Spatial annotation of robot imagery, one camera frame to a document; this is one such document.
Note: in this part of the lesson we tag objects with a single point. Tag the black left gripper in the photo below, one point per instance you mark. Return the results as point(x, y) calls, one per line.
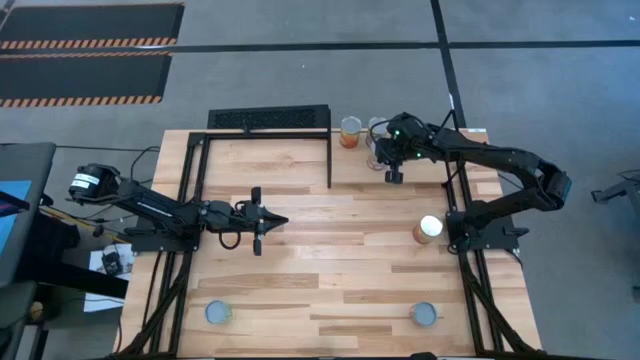
point(250, 217)

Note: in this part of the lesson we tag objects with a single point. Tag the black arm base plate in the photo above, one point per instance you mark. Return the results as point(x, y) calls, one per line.
point(495, 240)
point(150, 244)

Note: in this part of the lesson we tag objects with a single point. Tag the small black device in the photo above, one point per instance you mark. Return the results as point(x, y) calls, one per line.
point(112, 263)

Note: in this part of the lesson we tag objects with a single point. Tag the small black floor mat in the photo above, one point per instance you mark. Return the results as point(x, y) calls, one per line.
point(265, 119)

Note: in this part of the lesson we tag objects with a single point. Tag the green polka dot can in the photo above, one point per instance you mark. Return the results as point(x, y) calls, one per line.
point(218, 312)

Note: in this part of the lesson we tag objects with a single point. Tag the clear glass cup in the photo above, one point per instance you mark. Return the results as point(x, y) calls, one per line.
point(378, 125)

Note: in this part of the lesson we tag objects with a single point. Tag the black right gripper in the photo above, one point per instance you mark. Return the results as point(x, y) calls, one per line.
point(405, 142)

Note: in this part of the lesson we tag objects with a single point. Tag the black chair base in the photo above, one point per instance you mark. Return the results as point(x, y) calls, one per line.
point(617, 192)

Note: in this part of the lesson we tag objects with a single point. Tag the black aluminium rig frame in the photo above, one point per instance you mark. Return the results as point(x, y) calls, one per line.
point(265, 135)

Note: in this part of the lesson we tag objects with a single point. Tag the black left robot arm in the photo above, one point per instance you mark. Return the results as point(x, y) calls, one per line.
point(150, 202)

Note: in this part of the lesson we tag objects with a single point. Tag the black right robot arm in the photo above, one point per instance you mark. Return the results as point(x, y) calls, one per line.
point(500, 155)

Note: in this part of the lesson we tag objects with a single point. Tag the peaches can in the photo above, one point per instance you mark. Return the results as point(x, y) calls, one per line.
point(430, 227)

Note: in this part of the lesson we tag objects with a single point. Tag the glass cup with orange liquid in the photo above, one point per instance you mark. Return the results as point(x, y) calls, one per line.
point(350, 135)

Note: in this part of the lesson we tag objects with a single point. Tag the black metal shelf frame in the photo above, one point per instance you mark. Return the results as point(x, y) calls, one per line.
point(328, 160)

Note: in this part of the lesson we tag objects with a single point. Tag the black mat with hazard stripes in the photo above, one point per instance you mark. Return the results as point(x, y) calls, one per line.
point(90, 22)
point(80, 75)

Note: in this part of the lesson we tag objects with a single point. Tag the blue computer screen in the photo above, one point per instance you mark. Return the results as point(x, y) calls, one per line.
point(12, 200)

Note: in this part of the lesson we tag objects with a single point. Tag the dark office chair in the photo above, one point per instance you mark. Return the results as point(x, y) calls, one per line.
point(15, 305)

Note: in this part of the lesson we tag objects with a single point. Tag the white paper sheet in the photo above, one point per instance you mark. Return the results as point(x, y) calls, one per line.
point(100, 300)

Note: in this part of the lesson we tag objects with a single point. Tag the dark desk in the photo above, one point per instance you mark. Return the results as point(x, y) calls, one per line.
point(35, 165)

